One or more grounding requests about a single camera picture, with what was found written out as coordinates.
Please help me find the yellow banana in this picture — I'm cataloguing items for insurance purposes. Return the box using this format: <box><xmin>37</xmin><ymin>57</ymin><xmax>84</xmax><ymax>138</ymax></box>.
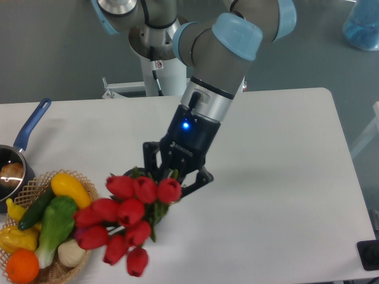
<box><xmin>5</xmin><ymin>198</ymin><xmax>42</xmax><ymax>233</ymax></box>

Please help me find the green cucumber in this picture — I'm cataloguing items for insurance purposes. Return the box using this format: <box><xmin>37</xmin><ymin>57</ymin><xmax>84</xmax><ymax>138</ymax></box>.
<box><xmin>18</xmin><ymin>186</ymin><xmax>56</xmax><ymax>230</ymax></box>

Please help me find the black device at edge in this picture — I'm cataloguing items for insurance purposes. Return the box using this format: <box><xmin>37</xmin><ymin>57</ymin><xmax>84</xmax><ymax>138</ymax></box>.
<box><xmin>356</xmin><ymin>240</ymin><xmax>379</xmax><ymax>271</ymax></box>

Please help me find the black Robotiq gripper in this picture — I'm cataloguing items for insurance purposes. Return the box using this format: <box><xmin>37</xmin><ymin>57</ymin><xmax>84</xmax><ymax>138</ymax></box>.
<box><xmin>143</xmin><ymin>105</ymin><xmax>221</xmax><ymax>198</ymax></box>

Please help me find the yellow squash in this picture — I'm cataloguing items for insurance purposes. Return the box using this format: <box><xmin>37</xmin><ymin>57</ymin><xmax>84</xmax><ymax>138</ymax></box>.
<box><xmin>51</xmin><ymin>173</ymin><xmax>92</xmax><ymax>209</ymax></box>

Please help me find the green bok choy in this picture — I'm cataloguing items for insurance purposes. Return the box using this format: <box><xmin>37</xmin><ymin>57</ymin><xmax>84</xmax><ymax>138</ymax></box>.
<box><xmin>35</xmin><ymin>196</ymin><xmax>78</xmax><ymax>269</ymax></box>

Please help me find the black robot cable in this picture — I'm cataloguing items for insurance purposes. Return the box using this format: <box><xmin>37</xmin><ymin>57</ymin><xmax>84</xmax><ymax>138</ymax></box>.
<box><xmin>149</xmin><ymin>46</ymin><xmax>164</xmax><ymax>96</ymax></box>

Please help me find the purple red onion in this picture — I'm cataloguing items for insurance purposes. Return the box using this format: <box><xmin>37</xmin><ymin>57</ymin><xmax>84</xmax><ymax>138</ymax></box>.
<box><xmin>73</xmin><ymin>227</ymin><xmax>87</xmax><ymax>241</ymax></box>

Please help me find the dark grey ribbed vase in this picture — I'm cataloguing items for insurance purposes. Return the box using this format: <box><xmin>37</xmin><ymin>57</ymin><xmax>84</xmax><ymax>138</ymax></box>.
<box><xmin>124</xmin><ymin>167</ymin><xmax>169</xmax><ymax>226</ymax></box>

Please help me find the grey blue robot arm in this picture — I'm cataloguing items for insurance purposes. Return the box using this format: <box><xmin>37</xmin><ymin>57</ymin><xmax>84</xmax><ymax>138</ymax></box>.
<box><xmin>92</xmin><ymin>1</ymin><xmax>297</xmax><ymax>196</ymax></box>

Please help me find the orange fruit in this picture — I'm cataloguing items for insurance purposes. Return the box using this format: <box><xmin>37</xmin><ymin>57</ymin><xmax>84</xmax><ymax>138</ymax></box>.
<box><xmin>6</xmin><ymin>249</ymin><xmax>40</xmax><ymax>283</ymax></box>

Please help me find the red tulip bouquet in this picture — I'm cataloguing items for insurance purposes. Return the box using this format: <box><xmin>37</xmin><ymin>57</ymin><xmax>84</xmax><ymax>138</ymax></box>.
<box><xmin>73</xmin><ymin>170</ymin><xmax>182</xmax><ymax>277</ymax></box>

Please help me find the brown bread roll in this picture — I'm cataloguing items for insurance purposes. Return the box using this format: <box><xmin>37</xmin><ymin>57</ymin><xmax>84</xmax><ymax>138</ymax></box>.
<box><xmin>1</xmin><ymin>163</ymin><xmax>24</xmax><ymax>189</ymax></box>

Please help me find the blue handled saucepan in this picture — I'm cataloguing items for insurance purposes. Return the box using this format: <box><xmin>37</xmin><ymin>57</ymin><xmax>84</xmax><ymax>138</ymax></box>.
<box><xmin>1</xmin><ymin>98</ymin><xmax>52</xmax><ymax>214</ymax></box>

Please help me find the yellow gourd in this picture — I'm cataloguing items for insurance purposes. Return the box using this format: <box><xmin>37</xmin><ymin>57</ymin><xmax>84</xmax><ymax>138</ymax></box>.
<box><xmin>1</xmin><ymin>225</ymin><xmax>39</xmax><ymax>254</ymax></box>

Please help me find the white garlic bulb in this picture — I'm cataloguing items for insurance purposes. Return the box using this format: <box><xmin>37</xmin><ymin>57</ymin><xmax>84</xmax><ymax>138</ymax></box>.
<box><xmin>57</xmin><ymin>239</ymin><xmax>86</xmax><ymax>267</ymax></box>

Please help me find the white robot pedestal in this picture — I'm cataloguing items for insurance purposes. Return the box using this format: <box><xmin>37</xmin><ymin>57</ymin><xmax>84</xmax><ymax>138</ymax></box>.
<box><xmin>101</xmin><ymin>16</ymin><xmax>192</xmax><ymax>99</ymax></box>

